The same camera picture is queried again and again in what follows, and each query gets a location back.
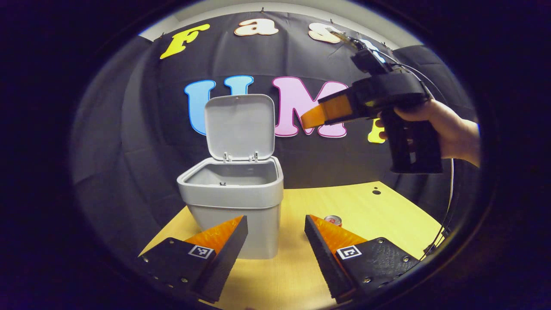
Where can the wooden desktop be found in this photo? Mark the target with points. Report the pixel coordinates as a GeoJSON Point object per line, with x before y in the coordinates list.
{"type": "Point", "coordinates": [366, 206]}

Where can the black backdrop cloth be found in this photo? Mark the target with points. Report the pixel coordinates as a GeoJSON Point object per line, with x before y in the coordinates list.
{"type": "Point", "coordinates": [129, 129]}

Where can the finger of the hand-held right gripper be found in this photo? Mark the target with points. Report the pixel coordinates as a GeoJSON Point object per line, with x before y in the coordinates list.
{"type": "Point", "coordinates": [331, 110]}

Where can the red pop can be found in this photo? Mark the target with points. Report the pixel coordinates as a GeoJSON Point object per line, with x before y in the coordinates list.
{"type": "Point", "coordinates": [333, 221]}

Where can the white desktop garbage bin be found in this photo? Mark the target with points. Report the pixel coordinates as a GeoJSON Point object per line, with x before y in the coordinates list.
{"type": "Point", "coordinates": [236, 206]}

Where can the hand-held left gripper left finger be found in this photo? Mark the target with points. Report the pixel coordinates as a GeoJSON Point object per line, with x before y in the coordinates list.
{"type": "Point", "coordinates": [221, 267]}

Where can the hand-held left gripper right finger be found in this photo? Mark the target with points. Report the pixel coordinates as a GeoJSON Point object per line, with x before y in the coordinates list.
{"type": "Point", "coordinates": [327, 267]}

